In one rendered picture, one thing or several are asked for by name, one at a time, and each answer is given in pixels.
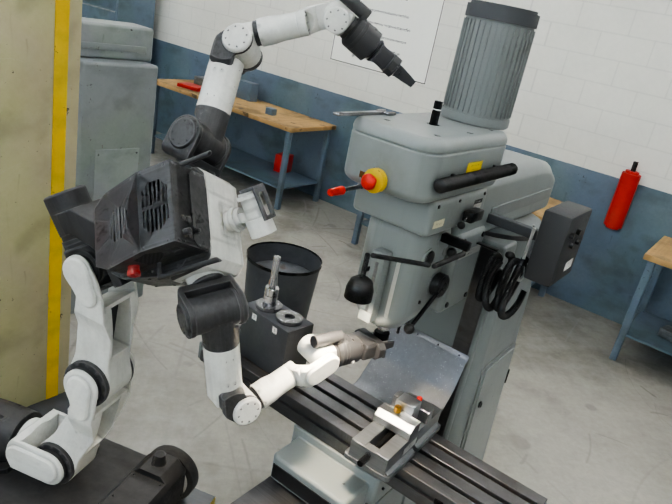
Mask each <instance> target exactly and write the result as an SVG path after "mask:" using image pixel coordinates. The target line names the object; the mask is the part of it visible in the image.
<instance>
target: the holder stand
mask: <svg viewBox="0 0 672 504"><path fill-rule="evenodd" d="M248 307H249V318H248V320H247V322H246V323H244V324H241V329H240V335H239V338H240V353H241V354H243V355H244V356H245V357H247V358H248V359H249V360H251V361H252V362H253V363H255V364H256V365H258V366H259V367H260V368H262V369H263V370H264V371H266V372H267V373H268V374H271V373H272V372H274V371H275V370H277V369H278V368H280V367H281V366H283V365H284V364H286V363H287V362H289V361H292V362H293V363H294V364H296V365H306V361H307V360H306V359H305V358H304V357H303V356H302V355H301V354H300V353H299V352H298V350H297V346H298V343H299V341H300V340H301V339H302V338H303V337H304V336H306V335H308V334H312V331H313V326H314V324H313V323H312V322H310V321H308V320H307V319H305V318H304V317H302V315H301V314H299V313H297V312H295V311H292V310H291V309H289V308H288V307H286V306H285V305H283V304H282V303H281V302H280V301H279V300H277V304H276V306H274V307H268V306H265V305H264V304H263V298H260V299H258V300H256V301H252V302H249V303H248Z"/></svg>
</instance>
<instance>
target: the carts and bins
mask: <svg viewBox="0 0 672 504"><path fill-rule="evenodd" d="M247 251H248V252H246V257H247V265H246V277H245V290H244V294H245V296H246V299H247V302H248V303H249V302H252V301H256V300H258V299H260V298H263V297H264V291H265V286H266V285H268V282H269V279H270V276H271V270H272V264H273V258H274V255H279V256H281V261H280V266H279V272H278V285H277V286H278V287H279V293H278V299H277V300H279V301H280V302H281V303H282V304H283V305H285V306H286V307H288V308H289V309H291V310H292V311H295V312H297V313H299V314H301V315H302V317H304V318H305V319H307V315H308V311H309V308H310V304H311V300H312V297H313V293H314V289H315V285H316V282H317V278H318V274H319V271H320V269H321V267H322V266H321V264H322V259H321V258H320V257H319V256H318V255H317V254H316V253H314V252H313V251H311V250H309V249H307V248H304V247H302V246H298V245H295V244H290V243H285V242H274V241H269V242H260V243H256V244H253V245H251V246H250V247H248V249H247Z"/></svg>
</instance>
